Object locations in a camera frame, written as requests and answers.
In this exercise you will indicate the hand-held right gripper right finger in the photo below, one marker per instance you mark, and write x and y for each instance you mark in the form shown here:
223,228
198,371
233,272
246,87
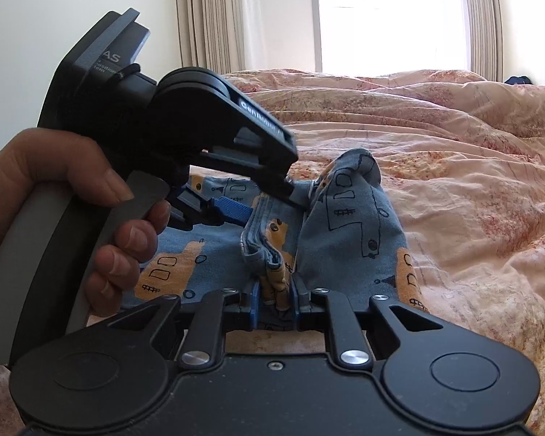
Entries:
296,302

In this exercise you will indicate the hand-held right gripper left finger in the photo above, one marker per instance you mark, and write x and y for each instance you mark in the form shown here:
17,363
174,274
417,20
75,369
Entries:
254,302

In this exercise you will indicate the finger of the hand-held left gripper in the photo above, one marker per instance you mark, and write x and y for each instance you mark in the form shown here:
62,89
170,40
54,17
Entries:
277,181
229,208

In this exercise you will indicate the blue patterned pants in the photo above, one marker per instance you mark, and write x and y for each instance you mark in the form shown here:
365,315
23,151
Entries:
345,227

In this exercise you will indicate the person's left hand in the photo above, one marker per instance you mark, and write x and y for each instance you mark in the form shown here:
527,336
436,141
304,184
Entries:
63,168

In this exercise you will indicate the beige curtain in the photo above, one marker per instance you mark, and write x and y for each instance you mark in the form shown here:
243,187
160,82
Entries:
479,18
218,13

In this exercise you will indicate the pink floral blanket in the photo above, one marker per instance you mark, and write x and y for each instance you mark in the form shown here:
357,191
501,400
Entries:
458,168

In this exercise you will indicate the window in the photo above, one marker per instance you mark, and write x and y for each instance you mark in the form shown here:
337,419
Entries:
386,13

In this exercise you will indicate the blue bag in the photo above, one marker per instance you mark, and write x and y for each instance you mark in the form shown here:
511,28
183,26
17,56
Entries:
517,80

